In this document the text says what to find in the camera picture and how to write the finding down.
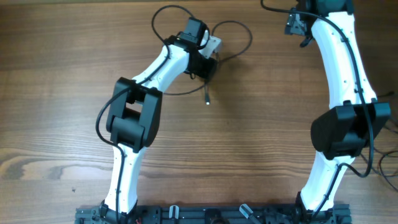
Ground black thick usb cable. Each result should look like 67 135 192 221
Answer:
163 20 253 106

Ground black thin usb cable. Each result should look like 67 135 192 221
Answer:
376 90 398 134

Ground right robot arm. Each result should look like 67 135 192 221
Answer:
285 0 391 223

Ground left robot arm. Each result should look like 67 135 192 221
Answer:
99 17 221 223

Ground right camera black cable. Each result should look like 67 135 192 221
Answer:
260 0 376 222

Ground camera black cable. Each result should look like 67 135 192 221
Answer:
95 4 195 223
260 0 376 222

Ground left camera black cable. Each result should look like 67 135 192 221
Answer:
95 4 195 223

